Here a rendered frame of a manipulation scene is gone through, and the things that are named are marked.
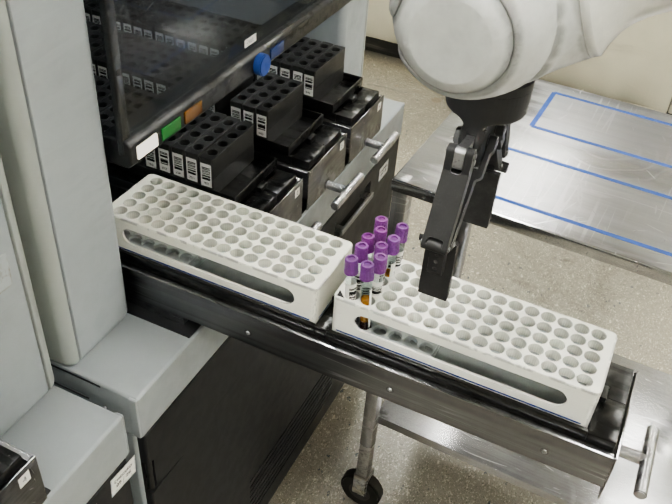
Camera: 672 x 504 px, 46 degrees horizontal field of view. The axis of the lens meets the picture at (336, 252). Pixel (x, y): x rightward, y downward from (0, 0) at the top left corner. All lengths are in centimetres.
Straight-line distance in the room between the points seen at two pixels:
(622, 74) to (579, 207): 204
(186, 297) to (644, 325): 157
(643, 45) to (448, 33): 269
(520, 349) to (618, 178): 48
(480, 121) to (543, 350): 27
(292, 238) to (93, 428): 31
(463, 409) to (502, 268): 149
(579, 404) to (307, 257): 35
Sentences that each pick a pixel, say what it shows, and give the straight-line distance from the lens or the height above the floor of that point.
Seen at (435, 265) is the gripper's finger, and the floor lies 98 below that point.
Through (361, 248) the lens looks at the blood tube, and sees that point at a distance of 85.
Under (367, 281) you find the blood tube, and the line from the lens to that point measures 84.
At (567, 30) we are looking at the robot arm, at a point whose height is 127.
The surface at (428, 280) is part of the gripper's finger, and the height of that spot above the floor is 95.
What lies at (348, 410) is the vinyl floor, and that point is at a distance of 189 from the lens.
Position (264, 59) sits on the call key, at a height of 99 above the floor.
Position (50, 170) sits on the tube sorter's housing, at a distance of 83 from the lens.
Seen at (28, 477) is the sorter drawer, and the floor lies 79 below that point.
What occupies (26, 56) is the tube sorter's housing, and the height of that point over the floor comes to 113.
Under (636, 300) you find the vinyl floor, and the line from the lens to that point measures 238.
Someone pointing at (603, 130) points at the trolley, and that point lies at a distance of 138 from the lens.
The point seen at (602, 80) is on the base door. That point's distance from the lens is 321.
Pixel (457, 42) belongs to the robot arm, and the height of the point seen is 127.
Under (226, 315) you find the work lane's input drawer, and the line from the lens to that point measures 95.
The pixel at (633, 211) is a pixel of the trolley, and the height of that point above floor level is 82.
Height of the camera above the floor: 145
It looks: 39 degrees down
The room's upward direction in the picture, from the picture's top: 5 degrees clockwise
